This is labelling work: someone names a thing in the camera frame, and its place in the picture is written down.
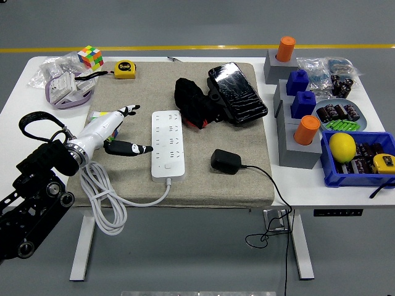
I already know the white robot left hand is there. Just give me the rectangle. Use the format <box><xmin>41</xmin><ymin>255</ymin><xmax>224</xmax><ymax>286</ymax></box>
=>
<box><xmin>72</xmin><ymin>104</ymin><xmax>154</xmax><ymax>158</ymax></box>

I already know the white power strip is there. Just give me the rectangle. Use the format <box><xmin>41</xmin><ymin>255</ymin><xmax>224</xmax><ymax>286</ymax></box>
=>
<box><xmin>151</xmin><ymin>110</ymin><xmax>186</xmax><ymax>183</ymax></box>

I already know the black power adapter with cord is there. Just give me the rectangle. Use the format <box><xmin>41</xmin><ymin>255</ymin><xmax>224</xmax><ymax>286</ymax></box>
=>
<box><xmin>210</xmin><ymin>149</ymin><xmax>294</xmax><ymax>250</ymax></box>

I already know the colourful puzzle cube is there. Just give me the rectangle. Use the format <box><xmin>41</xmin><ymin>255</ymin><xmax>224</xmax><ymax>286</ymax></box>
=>
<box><xmin>89</xmin><ymin>110</ymin><xmax>120</xmax><ymax>143</ymax></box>
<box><xmin>77</xmin><ymin>45</ymin><xmax>104</xmax><ymax>70</ymax></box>

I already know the purple tray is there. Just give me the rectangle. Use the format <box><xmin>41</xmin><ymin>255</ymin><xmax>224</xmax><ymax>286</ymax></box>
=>
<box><xmin>45</xmin><ymin>72</ymin><xmax>96</xmax><ymax>111</ymax></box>

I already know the small white plastic part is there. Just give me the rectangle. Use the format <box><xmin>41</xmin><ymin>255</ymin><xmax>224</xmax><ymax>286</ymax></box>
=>
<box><xmin>75</xmin><ymin>78</ymin><xmax>95</xmax><ymax>93</ymax></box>

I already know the large white plastic part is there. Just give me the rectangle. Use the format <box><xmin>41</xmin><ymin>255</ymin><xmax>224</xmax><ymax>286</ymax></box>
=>
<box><xmin>49</xmin><ymin>72</ymin><xmax>78</xmax><ymax>104</ymax></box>

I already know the clear plastic parts bag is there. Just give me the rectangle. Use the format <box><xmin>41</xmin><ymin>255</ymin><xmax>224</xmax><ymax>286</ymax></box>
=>
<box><xmin>27</xmin><ymin>66</ymin><xmax>53</xmax><ymax>89</ymax></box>
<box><xmin>296</xmin><ymin>57</ymin><xmax>334</xmax><ymax>92</ymax></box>
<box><xmin>326</xmin><ymin>57</ymin><xmax>360</xmax><ymax>78</ymax></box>
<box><xmin>39</xmin><ymin>52</ymin><xmax>81</xmax><ymax>75</ymax></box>

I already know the black cloth bundle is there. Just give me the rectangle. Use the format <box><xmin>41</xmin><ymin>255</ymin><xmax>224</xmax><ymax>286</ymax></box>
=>
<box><xmin>174</xmin><ymin>77</ymin><xmax>223</xmax><ymax>130</ymax></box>

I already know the black clamp holder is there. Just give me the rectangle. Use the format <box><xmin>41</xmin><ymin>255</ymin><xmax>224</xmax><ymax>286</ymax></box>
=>
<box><xmin>206</xmin><ymin>76</ymin><xmax>231</xmax><ymax>123</ymax></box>

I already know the grey-brown fabric mat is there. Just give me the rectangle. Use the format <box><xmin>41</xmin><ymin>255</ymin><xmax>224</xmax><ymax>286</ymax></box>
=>
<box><xmin>66</xmin><ymin>61</ymin><xmax>276</xmax><ymax>210</ymax></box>

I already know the white table leg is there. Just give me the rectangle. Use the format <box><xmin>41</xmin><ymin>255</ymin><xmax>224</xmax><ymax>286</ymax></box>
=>
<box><xmin>288</xmin><ymin>212</ymin><xmax>315</xmax><ymax>281</ymax></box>
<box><xmin>69</xmin><ymin>212</ymin><xmax>95</xmax><ymax>281</ymax></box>

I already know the glossy black flat device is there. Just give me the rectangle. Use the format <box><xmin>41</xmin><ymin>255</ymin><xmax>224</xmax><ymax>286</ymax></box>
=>
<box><xmin>207</xmin><ymin>62</ymin><xmax>268</xmax><ymax>125</ymax></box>

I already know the orange cylinder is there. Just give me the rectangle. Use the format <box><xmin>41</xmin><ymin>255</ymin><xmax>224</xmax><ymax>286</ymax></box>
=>
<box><xmin>276</xmin><ymin>36</ymin><xmax>296</xmax><ymax>62</ymax></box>
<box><xmin>293</xmin><ymin>115</ymin><xmax>321</xmax><ymax>146</ymax></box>

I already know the large grey block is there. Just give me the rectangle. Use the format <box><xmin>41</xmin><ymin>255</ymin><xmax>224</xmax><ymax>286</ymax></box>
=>
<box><xmin>276</xmin><ymin>119</ymin><xmax>323</xmax><ymax>170</ymax></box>

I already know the blue block with knob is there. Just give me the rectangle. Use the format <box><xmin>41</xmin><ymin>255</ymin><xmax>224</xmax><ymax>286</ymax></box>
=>
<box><xmin>290</xmin><ymin>91</ymin><xmax>317</xmax><ymax>120</ymax></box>
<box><xmin>285</xmin><ymin>69</ymin><xmax>309</xmax><ymax>96</ymax></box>

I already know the yellow lemon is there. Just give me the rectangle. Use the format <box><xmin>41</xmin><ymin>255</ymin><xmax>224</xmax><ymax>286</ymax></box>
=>
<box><xmin>328</xmin><ymin>132</ymin><xmax>357</xmax><ymax>163</ymax></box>

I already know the black table control panel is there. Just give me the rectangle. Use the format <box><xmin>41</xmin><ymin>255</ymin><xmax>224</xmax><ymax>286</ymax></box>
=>
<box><xmin>314</xmin><ymin>208</ymin><xmax>364</xmax><ymax>217</ymax></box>

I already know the blue plastic bin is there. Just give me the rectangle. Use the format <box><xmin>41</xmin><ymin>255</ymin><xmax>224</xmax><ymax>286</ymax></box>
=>
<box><xmin>320</xmin><ymin>129</ymin><xmax>395</xmax><ymax>188</ymax></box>

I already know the pale blue oval plate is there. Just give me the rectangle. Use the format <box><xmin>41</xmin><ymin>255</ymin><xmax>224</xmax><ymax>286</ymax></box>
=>
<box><xmin>314</xmin><ymin>99</ymin><xmax>368</xmax><ymax>132</ymax></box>

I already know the yellow tape measure black strap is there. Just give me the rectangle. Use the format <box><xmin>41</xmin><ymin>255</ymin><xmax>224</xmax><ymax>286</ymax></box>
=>
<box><xmin>73</xmin><ymin>60</ymin><xmax>137</xmax><ymax>82</ymax></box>

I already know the white power strip cable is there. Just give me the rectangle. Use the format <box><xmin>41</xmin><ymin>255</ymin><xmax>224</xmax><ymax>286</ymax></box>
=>
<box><xmin>79</xmin><ymin>162</ymin><xmax>172</xmax><ymax>237</ymax></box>

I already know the silver metal bracket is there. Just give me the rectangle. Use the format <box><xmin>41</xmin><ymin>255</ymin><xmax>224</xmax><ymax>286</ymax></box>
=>
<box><xmin>263</xmin><ymin>208</ymin><xmax>293</xmax><ymax>232</ymax></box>

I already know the thin black hanging cable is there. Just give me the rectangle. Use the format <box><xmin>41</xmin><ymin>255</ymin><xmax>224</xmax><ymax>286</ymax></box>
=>
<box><xmin>283</xmin><ymin>211</ymin><xmax>293</xmax><ymax>296</ymax></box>

